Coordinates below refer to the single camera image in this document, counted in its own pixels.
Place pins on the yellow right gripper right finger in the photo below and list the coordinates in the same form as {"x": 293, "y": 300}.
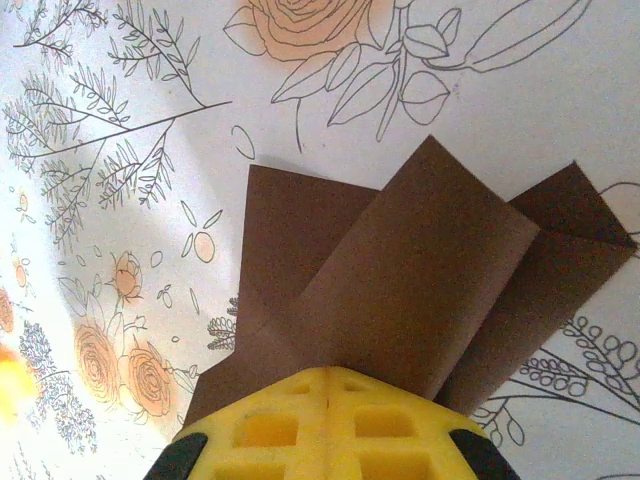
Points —
{"x": 390, "y": 440}

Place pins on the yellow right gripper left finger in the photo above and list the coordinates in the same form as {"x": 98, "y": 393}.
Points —
{"x": 270, "y": 440}

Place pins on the brown square paper sheet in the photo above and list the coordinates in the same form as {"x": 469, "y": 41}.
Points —
{"x": 400, "y": 275}

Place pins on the floral tablecloth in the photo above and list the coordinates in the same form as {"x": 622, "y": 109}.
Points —
{"x": 150, "y": 200}

